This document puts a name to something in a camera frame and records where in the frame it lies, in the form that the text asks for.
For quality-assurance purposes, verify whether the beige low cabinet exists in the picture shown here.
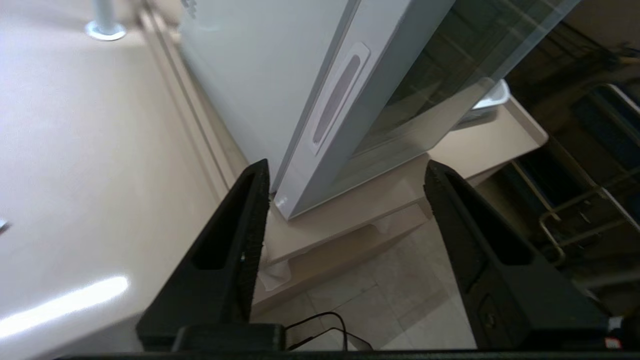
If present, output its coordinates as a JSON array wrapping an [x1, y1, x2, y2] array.
[[137, 2, 549, 317]]

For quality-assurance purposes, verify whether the glass mini fridge door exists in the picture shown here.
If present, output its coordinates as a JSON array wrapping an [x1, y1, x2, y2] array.
[[334, 0, 583, 197]]

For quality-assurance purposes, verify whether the metal frame cart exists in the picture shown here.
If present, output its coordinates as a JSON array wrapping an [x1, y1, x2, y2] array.
[[510, 82, 640, 268]]

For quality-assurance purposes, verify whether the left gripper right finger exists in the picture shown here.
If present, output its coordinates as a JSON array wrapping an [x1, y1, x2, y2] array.
[[423, 160, 612, 350]]

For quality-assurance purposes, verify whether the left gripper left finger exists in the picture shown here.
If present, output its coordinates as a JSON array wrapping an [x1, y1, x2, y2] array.
[[136, 159, 271, 352]]

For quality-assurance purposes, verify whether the round metal pole base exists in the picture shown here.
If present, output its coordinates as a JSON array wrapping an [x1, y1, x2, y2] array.
[[84, 0, 127, 41]]

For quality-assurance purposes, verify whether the black cable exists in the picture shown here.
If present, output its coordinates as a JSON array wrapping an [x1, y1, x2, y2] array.
[[284, 311, 374, 351]]

